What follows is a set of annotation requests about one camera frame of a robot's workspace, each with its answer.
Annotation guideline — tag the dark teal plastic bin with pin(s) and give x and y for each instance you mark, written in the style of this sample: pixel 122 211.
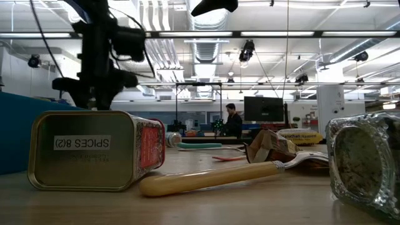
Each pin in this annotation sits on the dark teal plastic bin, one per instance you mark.
pixel 15 134

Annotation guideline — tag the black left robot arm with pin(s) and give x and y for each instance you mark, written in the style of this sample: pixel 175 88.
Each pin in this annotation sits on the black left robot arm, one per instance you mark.
pixel 93 15

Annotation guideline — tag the person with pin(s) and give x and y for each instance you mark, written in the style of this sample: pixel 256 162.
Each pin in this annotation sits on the person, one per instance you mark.
pixel 233 123

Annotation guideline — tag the red rectangular spice tin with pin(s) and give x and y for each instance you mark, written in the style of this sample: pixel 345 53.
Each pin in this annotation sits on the red rectangular spice tin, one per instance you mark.
pixel 87 156

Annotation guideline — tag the black aluminium rig frame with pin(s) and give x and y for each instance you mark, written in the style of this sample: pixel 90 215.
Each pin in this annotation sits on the black aluminium rig frame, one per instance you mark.
pixel 231 140

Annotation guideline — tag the yellow Maruchan ramen packet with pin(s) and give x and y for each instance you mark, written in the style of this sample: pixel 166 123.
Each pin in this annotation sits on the yellow Maruchan ramen packet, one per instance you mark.
pixel 300 137

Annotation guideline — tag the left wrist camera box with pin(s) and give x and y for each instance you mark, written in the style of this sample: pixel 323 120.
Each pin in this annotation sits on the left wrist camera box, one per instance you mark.
pixel 128 43

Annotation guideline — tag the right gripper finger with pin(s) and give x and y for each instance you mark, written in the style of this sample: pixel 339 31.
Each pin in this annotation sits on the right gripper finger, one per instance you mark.
pixel 218 4

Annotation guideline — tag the long silver metal spoon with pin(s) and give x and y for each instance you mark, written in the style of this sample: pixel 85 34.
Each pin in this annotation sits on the long silver metal spoon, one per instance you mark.
pixel 231 149

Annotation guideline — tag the black computer monitor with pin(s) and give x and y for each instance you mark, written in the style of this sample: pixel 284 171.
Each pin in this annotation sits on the black computer monitor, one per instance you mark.
pixel 264 109

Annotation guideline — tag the small glass spice jar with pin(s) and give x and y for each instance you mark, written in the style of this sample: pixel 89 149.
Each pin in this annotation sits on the small glass spice jar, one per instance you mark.
pixel 173 139

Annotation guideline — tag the black ceiling spotlight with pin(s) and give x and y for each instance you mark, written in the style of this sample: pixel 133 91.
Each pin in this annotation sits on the black ceiling spotlight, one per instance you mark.
pixel 362 56
pixel 33 61
pixel 302 78

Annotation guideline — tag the brown foil packet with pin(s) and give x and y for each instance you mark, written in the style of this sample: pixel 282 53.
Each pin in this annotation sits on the brown foil packet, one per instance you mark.
pixel 265 143

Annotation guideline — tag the black hanging camera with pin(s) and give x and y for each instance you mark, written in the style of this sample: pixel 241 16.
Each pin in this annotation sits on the black hanging camera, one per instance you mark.
pixel 247 51

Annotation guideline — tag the black background rig frame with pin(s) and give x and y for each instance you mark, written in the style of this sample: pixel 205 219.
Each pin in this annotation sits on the black background rig frame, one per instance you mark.
pixel 198 84

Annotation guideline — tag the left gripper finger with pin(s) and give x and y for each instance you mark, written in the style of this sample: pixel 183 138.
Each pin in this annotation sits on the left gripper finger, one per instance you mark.
pixel 104 100
pixel 82 100

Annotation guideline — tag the silver ventilation duct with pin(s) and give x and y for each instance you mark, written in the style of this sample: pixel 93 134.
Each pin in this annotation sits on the silver ventilation duct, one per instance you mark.
pixel 204 51

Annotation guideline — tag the square glass herb jar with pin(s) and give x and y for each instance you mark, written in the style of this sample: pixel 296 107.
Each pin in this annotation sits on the square glass herb jar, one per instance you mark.
pixel 359 162

